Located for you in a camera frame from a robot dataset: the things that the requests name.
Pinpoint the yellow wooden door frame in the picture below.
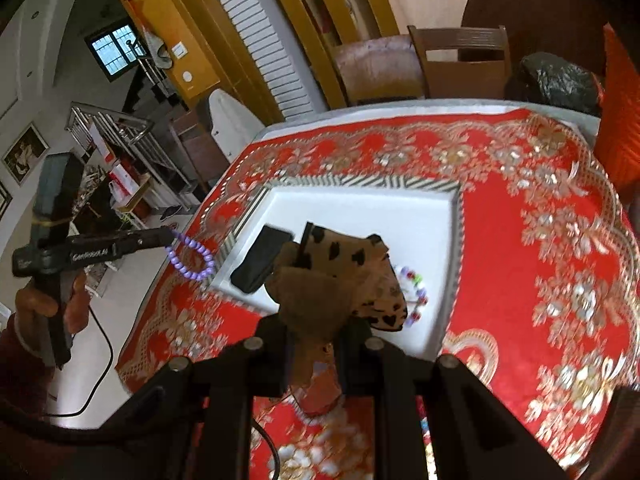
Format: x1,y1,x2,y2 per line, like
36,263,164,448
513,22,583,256
255,0,401,108

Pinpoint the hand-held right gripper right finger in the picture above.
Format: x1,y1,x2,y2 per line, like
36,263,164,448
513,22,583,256
335,317,571,480

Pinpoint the black cable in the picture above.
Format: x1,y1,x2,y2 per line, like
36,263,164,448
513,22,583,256
45,305,115,418

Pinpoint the black plastic bag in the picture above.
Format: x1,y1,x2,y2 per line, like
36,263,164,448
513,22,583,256
505,52,603,116

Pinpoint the dark round table top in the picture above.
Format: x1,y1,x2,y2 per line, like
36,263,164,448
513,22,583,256
460,0,608,86

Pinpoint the steel stair railing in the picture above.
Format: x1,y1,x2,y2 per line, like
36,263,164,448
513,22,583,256
127,37,173,98

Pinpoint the white louvered shutter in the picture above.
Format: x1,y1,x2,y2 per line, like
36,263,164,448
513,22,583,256
195,0,331,121

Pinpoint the black case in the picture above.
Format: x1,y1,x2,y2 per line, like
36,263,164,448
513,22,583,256
230,225,295,293

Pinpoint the red floral tablecloth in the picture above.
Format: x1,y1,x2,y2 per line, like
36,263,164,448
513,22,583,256
115,105,640,480

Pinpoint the beige leopard print bow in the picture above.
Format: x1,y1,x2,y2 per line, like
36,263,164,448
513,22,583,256
305,229,408,333

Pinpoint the mixed round bead bracelet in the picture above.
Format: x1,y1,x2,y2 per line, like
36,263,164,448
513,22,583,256
392,265,431,328

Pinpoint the white tray with striped rim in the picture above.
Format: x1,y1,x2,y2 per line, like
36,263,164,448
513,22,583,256
209,176,465,361

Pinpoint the purple bead bracelet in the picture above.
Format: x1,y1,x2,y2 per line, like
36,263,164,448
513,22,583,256
165,230,217,282

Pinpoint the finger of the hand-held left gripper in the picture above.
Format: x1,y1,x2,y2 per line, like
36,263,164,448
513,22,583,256
120,226,174,257

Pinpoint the framed picture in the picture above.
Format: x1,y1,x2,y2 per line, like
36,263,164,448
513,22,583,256
2,122,51,183

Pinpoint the grey hanging cloth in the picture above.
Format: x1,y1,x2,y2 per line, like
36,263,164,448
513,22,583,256
147,35,173,67

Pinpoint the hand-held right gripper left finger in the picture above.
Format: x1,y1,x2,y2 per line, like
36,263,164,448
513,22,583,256
65,315,296,480

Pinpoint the window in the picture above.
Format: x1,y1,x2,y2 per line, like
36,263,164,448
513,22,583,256
85,22,138,78

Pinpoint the person's left hand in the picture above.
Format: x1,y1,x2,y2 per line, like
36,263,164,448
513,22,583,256
14,272,92,338

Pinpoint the orange ribbed container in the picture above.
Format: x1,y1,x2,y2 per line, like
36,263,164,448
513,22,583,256
595,25,640,196

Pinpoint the brown cushioned chair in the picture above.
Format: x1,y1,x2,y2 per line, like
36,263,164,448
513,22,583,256
330,37,426,106

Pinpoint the wooden slat chair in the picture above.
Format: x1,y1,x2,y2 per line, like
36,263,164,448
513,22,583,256
407,25,513,101

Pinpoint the red white box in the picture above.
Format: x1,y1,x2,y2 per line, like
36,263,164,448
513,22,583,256
109,162,142,200

